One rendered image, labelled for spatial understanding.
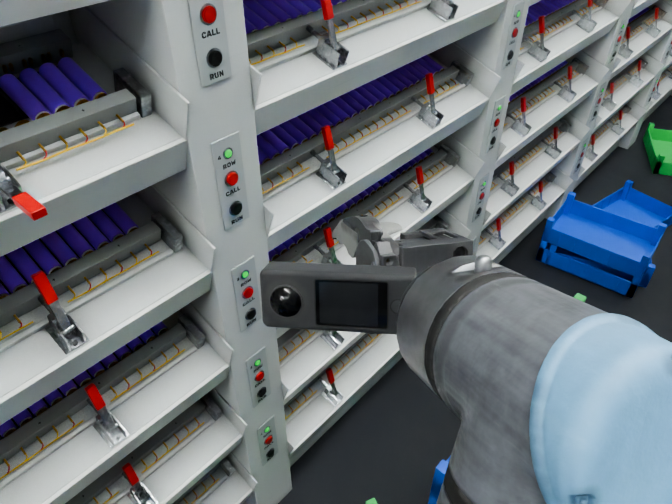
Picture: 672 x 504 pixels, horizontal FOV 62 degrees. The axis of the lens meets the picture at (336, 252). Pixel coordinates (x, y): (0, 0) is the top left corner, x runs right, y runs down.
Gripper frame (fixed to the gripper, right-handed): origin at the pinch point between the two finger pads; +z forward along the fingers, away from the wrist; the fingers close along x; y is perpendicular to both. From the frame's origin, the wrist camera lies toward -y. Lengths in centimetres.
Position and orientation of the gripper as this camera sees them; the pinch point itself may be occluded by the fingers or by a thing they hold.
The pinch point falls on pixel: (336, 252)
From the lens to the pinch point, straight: 55.4
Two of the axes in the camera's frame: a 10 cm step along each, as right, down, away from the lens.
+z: -3.0, -2.3, 9.3
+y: 9.5, -1.0, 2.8
